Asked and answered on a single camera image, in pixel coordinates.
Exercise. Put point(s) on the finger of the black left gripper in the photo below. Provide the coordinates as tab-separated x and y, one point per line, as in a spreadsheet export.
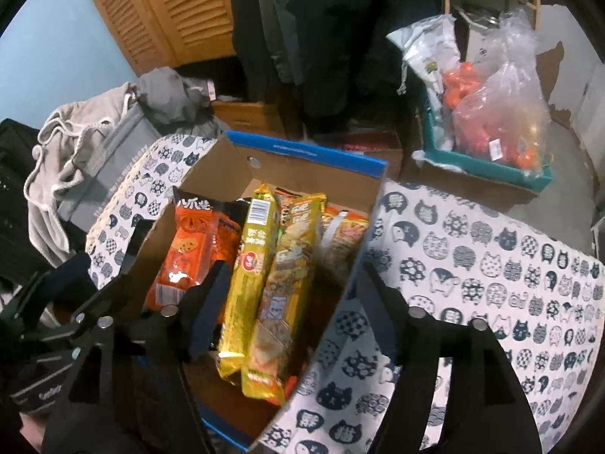
115	301
68	286

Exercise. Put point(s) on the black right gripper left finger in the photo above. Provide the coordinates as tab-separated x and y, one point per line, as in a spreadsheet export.
128	391

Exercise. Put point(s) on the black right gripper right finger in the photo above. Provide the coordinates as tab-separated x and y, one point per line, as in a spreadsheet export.
487	410

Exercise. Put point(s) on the orange octopus snack bag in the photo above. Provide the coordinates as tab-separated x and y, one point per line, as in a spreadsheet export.
206	231

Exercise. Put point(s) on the long yellow chips pack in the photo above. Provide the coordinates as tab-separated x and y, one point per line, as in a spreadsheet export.
284	298

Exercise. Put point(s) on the red yellow fries snack bag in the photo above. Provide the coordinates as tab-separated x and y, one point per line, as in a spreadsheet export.
341	234

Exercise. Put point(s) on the cat pattern tablecloth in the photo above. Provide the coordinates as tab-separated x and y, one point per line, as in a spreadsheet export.
452	257

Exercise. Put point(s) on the grey hoodie pile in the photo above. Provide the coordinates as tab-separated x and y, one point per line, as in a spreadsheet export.
84	150

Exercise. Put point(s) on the brown cardboard flap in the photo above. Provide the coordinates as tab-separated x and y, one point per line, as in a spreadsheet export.
496	195

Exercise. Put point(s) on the teal cardboard tray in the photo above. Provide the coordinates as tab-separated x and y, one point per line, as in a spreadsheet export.
464	164

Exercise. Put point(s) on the wooden louvered door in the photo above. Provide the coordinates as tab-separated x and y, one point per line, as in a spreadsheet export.
169	33

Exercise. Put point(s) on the clear bag of red fruit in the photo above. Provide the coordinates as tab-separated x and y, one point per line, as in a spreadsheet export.
498	111

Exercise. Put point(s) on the dark hanging jacket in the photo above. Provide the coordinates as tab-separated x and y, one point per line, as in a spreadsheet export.
327	65

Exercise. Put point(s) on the white printed plastic bag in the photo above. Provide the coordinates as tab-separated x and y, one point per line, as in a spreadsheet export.
429	49

